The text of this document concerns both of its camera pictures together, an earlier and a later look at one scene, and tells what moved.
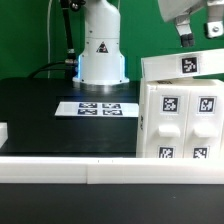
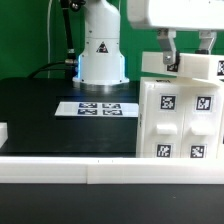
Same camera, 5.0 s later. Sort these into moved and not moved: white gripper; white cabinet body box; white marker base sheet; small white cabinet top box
Moved: white gripper; small white cabinet top box
Not moved: white marker base sheet; white cabinet body box
